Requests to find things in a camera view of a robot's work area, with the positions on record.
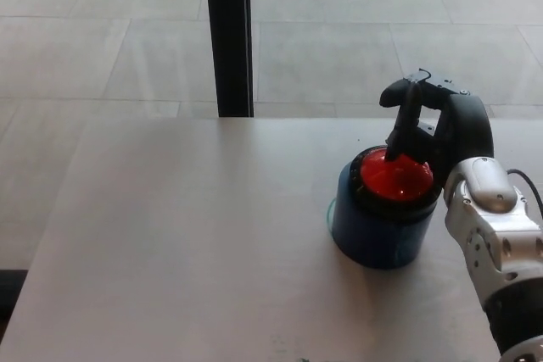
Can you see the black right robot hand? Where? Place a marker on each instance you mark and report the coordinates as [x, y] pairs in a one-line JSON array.
[[462, 124]]

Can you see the red dome push button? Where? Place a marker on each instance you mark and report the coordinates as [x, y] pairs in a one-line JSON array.
[[390, 182]]

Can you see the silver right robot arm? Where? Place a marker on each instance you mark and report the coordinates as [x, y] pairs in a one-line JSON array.
[[492, 226]]

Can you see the dark blue cylindrical base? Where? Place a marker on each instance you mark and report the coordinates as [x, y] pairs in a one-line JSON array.
[[373, 241]]

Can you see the black vertical window frame post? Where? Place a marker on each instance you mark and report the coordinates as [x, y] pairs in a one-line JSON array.
[[229, 35]]

